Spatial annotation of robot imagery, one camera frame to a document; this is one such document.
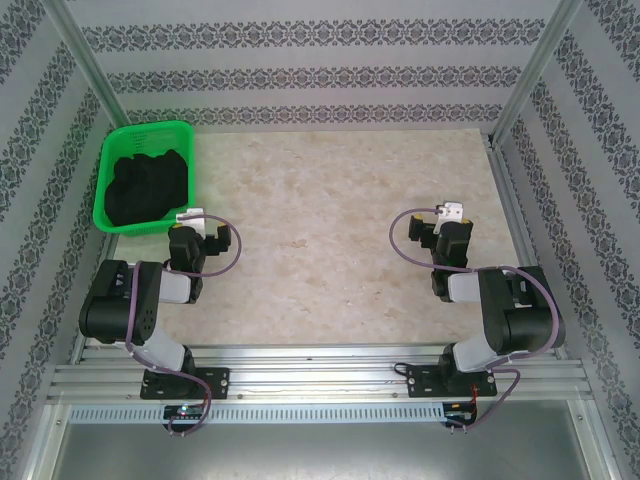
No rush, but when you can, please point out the black t-shirt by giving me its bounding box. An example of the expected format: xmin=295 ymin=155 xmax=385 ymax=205
xmin=103 ymin=147 xmax=190 ymax=227

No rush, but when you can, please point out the green plastic basket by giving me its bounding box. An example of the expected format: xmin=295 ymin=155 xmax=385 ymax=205
xmin=93 ymin=121 xmax=196 ymax=236

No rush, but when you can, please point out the small controller board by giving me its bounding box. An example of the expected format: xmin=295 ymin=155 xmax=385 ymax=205
xmin=163 ymin=403 xmax=207 ymax=419
xmin=443 ymin=401 xmax=480 ymax=422

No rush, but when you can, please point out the grey metal sheet panel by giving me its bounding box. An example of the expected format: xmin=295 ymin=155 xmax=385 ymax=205
xmin=47 ymin=404 xmax=619 ymax=480

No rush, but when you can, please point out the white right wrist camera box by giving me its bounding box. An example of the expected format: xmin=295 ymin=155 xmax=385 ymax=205
xmin=433 ymin=201 xmax=466 ymax=235

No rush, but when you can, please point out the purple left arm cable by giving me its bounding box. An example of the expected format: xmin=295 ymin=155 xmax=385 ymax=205
xmin=124 ymin=213 xmax=245 ymax=437

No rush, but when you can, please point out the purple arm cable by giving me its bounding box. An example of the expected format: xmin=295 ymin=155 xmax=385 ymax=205
xmin=389 ymin=207 xmax=560 ymax=435
xmin=124 ymin=213 xmax=245 ymax=437

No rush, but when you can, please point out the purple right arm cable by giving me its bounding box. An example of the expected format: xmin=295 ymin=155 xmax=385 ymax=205
xmin=389 ymin=207 xmax=560 ymax=435

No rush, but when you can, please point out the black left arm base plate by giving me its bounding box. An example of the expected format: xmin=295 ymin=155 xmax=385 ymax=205
xmin=139 ymin=367 xmax=231 ymax=401

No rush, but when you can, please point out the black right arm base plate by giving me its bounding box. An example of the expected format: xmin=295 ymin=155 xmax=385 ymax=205
xmin=407 ymin=363 xmax=498 ymax=400

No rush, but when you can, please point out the aluminium mounting rail frame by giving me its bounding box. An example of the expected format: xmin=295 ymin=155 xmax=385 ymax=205
xmin=47 ymin=342 xmax=595 ymax=406

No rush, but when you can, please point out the aluminium corner post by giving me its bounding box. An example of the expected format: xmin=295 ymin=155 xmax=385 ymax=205
xmin=42 ymin=0 xmax=130 ymax=129
xmin=491 ymin=0 xmax=587 ymax=146

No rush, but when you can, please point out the slotted grey cable duct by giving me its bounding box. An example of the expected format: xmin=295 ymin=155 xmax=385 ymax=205
xmin=68 ymin=403 xmax=447 ymax=424

